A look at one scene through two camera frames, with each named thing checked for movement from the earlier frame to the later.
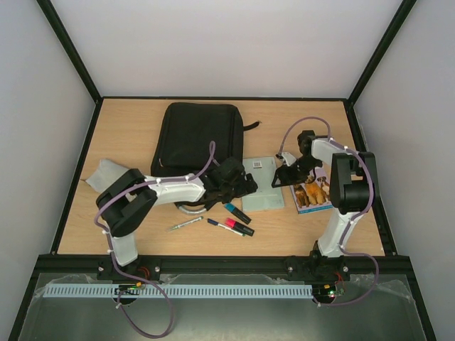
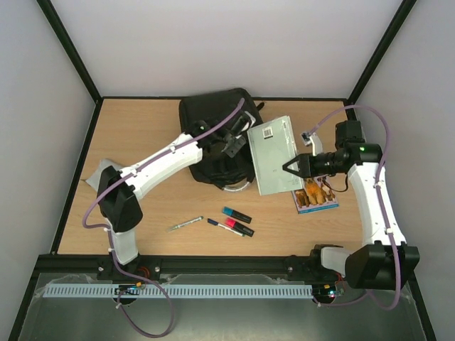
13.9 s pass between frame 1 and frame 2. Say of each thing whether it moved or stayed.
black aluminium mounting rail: stayed
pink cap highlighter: stayed
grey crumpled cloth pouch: stayed
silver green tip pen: stayed
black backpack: moved
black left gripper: moved
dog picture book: stayed
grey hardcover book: moved
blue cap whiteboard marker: stayed
